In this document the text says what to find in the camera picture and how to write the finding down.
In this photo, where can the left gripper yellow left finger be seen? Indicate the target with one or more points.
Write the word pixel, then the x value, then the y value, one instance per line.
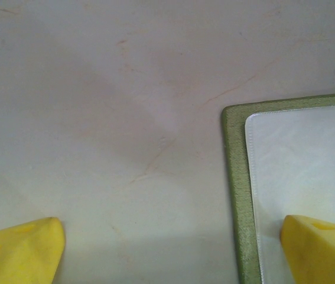
pixel 19 254

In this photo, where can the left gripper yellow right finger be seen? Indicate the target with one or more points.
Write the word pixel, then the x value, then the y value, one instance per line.
pixel 320 254

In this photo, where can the green card holder wallet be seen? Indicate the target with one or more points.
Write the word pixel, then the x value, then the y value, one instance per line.
pixel 238 177

